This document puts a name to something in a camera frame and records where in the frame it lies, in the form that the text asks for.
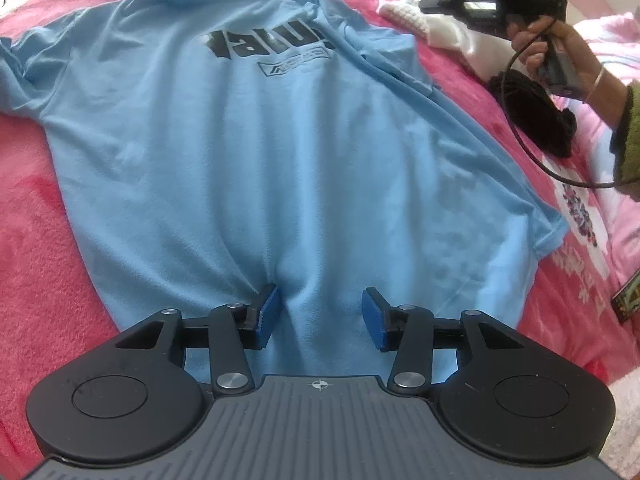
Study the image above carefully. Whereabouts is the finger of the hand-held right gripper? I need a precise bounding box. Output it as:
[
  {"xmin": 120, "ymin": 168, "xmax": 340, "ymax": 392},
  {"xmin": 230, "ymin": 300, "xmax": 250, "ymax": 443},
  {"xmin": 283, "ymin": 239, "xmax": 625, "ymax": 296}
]
[{"xmin": 418, "ymin": 0, "xmax": 469, "ymax": 17}]

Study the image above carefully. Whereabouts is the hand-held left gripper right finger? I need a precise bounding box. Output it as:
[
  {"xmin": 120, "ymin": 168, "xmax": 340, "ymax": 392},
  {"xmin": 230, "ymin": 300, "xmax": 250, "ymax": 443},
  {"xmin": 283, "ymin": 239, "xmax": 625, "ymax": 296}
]
[{"xmin": 361, "ymin": 286, "xmax": 527, "ymax": 395}]

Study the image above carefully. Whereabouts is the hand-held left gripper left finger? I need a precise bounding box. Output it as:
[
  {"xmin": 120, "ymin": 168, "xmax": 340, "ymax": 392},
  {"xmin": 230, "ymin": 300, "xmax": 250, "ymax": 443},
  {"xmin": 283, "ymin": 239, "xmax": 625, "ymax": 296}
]
[{"xmin": 114, "ymin": 283, "xmax": 281, "ymax": 395}]

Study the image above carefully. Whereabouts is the light blue printed t-shirt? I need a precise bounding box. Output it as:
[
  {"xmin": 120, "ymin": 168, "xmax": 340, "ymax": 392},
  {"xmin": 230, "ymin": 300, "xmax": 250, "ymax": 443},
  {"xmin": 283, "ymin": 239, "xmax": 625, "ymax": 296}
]
[{"xmin": 0, "ymin": 0, "xmax": 570, "ymax": 381}]

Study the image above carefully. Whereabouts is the person's right hand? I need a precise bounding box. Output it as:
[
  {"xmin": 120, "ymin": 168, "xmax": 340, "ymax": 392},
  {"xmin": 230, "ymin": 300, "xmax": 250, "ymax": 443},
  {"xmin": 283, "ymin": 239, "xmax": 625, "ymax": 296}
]
[{"xmin": 509, "ymin": 16, "xmax": 607, "ymax": 105}]

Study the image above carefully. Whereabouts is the white knit cloth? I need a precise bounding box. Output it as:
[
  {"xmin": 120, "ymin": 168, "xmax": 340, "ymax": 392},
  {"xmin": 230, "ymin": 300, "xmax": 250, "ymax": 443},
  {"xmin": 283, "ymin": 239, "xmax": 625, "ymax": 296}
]
[{"xmin": 376, "ymin": 0, "xmax": 436, "ymax": 36}]

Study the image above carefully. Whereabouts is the white garment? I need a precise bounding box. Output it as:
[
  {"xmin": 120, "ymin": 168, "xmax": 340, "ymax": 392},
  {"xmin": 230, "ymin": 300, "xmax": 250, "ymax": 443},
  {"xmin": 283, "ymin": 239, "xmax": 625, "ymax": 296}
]
[{"xmin": 425, "ymin": 15, "xmax": 511, "ymax": 83}]

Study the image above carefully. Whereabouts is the black cloth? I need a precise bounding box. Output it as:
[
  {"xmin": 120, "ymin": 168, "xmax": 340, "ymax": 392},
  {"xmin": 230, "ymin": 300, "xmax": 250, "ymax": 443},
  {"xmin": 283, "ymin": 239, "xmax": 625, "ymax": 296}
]
[{"xmin": 487, "ymin": 67, "xmax": 578, "ymax": 158}]

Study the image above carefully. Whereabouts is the pink patterned quilt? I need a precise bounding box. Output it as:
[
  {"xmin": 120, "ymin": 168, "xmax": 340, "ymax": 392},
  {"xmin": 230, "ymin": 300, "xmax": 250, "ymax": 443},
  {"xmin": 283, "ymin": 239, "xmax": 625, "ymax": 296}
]
[{"xmin": 570, "ymin": 10, "xmax": 640, "ymax": 281}]

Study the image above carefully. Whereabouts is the dark yellow printed box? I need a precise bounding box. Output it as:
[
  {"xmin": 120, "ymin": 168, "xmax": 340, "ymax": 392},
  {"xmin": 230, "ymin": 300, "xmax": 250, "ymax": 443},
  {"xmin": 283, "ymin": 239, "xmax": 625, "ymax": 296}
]
[{"xmin": 611, "ymin": 270, "xmax": 640, "ymax": 326}]

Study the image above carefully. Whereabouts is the red floral blanket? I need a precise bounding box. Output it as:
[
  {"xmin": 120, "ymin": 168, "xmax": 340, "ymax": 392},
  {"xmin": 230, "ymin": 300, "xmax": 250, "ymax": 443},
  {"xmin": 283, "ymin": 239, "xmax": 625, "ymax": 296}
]
[{"xmin": 0, "ymin": 0, "xmax": 640, "ymax": 480}]

